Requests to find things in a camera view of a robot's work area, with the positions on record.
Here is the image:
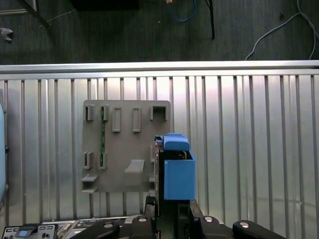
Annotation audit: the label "green RAM stick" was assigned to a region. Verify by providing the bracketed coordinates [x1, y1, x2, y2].
[99, 107, 106, 167]

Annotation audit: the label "grey metal frame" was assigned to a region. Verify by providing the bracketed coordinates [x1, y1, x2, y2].
[0, 0, 52, 29]

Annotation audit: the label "grey floor cable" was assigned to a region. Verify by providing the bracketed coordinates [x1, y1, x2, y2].
[245, 0, 319, 61]

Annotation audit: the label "hard disk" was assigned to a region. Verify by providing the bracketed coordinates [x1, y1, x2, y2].
[152, 133, 197, 217]

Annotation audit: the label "grey parts rack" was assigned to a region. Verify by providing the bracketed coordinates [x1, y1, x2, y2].
[81, 99, 172, 194]

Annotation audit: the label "metal expansion slot bracket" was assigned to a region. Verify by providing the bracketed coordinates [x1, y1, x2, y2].
[4, 224, 59, 239]

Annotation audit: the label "blue floor cable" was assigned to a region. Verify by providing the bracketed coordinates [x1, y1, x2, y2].
[164, 0, 198, 23]

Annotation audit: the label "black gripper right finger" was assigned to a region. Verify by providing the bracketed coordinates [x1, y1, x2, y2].
[189, 199, 287, 239]

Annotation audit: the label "black PC case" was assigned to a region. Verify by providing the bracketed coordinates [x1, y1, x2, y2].
[4, 216, 155, 239]

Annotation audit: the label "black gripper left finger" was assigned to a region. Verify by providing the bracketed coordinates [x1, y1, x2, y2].
[83, 195, 161, 239]

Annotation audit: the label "thin black pole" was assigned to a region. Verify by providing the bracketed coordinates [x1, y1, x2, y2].
[205, 0, 216, 40]

